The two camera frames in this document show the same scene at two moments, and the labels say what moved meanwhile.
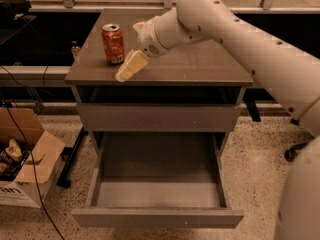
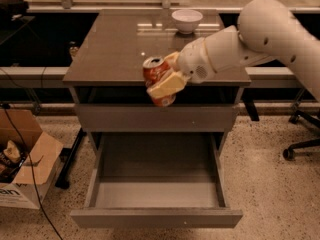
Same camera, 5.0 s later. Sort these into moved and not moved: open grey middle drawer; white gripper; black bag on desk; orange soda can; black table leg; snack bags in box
Moved: white gripper; orange soda can
Not moved: snack bags in box; black table leg; black bag on desk; open grey middle drawer
